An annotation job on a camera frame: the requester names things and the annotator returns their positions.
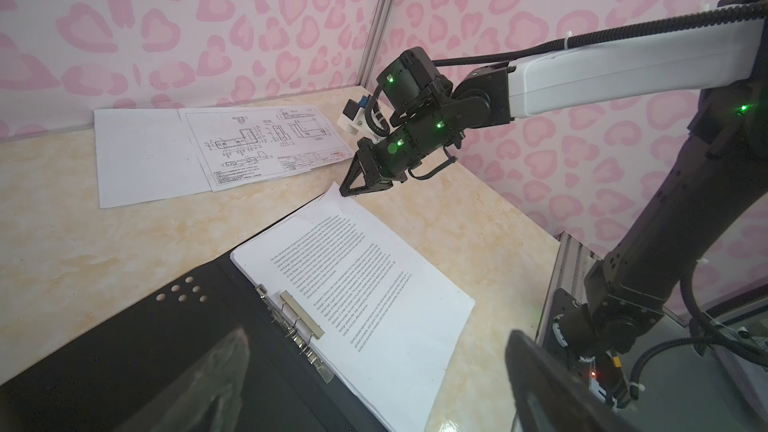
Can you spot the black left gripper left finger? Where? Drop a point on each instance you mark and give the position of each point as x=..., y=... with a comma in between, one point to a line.
x=206, y=397

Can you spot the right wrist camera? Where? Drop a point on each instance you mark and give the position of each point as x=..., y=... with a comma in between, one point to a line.
x=407, y=86

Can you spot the technical drawing paper sheet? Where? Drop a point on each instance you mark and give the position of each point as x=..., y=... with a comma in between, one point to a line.
x=242, y=145

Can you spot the orange and black folder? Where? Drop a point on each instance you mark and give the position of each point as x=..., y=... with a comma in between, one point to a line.
x=102, y=378

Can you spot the text paper sheet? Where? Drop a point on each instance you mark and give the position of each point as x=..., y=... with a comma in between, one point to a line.
x=379, y=314

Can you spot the aluminium corner frame post right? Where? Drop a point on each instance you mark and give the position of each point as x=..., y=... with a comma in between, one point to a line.
x=374, y=41

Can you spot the blank white paper sheet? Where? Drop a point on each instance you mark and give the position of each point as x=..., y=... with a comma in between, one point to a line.
x=144, y=155

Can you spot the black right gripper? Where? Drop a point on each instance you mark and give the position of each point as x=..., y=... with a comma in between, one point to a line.
x=436, y=128

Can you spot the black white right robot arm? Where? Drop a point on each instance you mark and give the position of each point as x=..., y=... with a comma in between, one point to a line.
x=647, y=142

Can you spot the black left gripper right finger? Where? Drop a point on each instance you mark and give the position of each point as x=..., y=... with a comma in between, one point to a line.
x=548, y=397

